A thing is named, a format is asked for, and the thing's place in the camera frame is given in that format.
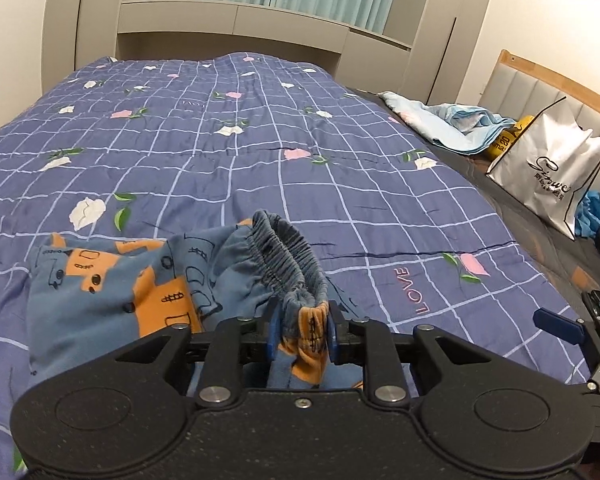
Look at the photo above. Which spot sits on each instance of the yellow packet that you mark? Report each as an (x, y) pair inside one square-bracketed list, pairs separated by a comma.
[(504, 145)]

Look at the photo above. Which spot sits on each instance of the white shopping bag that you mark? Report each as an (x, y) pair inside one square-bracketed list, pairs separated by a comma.
[(544, 170)]

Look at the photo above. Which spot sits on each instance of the light blue crumpled cloth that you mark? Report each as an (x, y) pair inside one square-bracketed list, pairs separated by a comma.
[(459, 125)]

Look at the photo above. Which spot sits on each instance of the beige window shelf cabinet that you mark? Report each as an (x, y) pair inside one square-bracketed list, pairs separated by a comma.
[(230, 20)]

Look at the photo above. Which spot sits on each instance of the small blue cloth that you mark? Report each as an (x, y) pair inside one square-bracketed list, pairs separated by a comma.
[(592, 215)]

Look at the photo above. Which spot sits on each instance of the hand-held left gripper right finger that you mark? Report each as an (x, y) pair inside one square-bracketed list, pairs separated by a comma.
[(333, 335)]

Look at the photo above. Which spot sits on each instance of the wooden padded headboard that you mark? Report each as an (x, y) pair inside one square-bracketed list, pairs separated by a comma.
[(519, 85)]

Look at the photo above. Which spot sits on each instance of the blue pants with orange print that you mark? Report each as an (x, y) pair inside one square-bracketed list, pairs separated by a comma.
[(105, 300)]

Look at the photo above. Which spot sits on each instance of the beige wardrobe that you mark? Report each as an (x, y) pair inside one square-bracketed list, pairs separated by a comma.
[(80, 10), (444, 10)]

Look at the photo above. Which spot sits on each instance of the blue checked floral blanket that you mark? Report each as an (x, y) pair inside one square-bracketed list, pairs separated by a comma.
[(280, 110)]

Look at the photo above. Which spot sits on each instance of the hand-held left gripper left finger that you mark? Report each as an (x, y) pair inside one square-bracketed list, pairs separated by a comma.
[(275, 332)]

